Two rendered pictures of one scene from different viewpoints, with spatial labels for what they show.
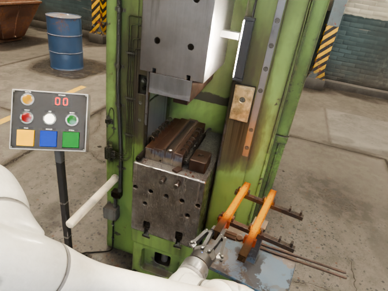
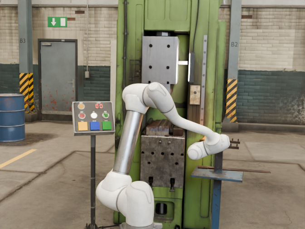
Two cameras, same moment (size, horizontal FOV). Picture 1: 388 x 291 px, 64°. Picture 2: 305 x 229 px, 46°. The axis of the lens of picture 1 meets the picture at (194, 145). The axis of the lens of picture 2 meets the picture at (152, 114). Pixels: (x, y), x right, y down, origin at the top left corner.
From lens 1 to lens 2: 1.85 m
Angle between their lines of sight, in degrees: 22
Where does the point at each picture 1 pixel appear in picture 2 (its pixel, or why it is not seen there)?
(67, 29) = (13, 105)
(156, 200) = (156, 158)
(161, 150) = (155, 126)
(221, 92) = (178, 100)
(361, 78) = (266, 117)
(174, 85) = not seen: hidden behind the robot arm
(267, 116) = (209, 99)
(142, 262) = not seen: hidden behind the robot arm
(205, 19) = (173, 54)
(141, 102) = not seen: hidden behind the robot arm
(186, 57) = (166, 72)
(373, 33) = (265, 81)
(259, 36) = (198, 60)
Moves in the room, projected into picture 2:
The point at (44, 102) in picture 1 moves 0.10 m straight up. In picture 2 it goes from (90, 107) to (90, 95)
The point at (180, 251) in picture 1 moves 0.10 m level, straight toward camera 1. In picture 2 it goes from (174, 193) to (176, 197)
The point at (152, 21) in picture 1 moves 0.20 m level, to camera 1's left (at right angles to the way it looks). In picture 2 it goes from (147, 58) to (124, 57)
